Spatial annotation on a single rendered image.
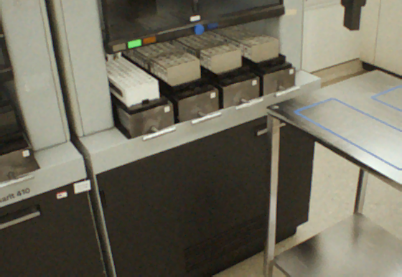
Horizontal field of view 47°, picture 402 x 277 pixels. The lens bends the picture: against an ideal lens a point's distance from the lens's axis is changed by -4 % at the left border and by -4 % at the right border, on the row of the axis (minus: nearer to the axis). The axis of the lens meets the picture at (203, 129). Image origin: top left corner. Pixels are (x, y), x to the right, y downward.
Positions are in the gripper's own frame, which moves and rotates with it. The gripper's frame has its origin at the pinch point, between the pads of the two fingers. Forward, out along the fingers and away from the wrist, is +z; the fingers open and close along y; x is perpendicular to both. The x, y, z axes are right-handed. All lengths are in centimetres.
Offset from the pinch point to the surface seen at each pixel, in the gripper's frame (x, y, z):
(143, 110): 50, -33, 39
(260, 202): 65, 5, 88
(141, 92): 54, -33, 35
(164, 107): 52, -28, 39
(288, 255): 40, 8, 91
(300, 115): 34, 6, 37
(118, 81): 60, -39, 34
